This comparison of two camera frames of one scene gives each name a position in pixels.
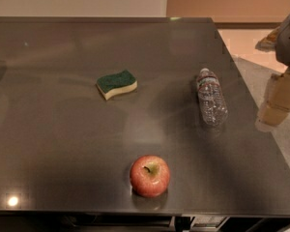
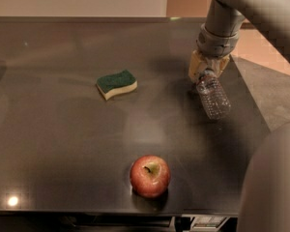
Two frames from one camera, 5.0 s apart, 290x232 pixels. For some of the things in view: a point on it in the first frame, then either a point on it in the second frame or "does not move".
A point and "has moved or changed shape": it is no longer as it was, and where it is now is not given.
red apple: (149, 175) does not move
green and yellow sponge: (111, 85) does not move
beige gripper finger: (281, 96) → (212, 44)
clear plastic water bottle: (212, 101) has moved or changed shape
